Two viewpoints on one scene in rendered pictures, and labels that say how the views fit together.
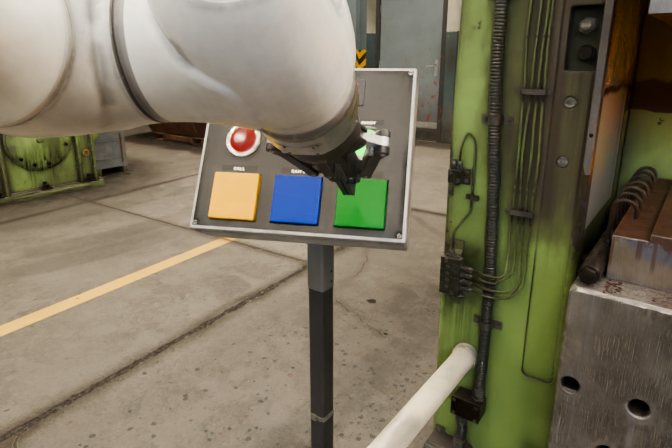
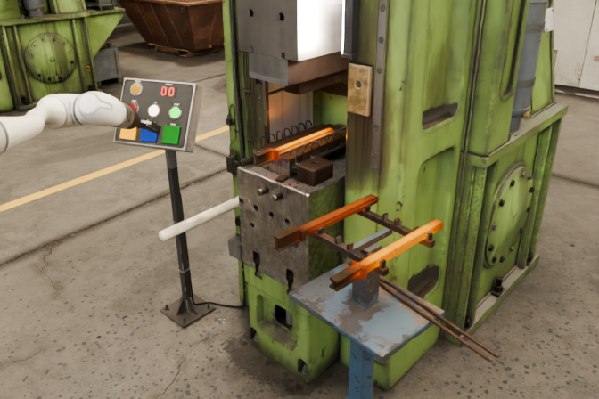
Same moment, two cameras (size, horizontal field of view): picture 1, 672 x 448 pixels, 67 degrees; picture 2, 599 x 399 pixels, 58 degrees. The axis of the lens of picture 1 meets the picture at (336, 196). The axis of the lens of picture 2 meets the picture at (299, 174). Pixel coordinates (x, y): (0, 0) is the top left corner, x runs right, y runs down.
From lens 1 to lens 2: 1.63 m
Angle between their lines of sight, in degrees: 10
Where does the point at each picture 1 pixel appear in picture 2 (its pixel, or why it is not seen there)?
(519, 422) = not seen: hidden behind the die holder
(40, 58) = (61, 118)
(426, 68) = not seen: outside the picture
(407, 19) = not seen: outside the picture
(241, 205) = (130, 134)
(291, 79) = (102, 121)
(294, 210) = (148, 136)
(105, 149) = (103, 64)
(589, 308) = (241, 174)
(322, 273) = (170, 161)
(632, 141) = (323, 105)
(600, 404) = (248, 207)
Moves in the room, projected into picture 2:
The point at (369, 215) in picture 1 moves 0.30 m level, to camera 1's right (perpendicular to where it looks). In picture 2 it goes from (173, 139) to (245, 142)
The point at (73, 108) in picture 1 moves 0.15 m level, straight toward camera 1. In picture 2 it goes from (67, 124) to (67, 139)
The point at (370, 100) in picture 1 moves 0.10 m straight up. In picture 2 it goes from (177, 95) to (176, 71)
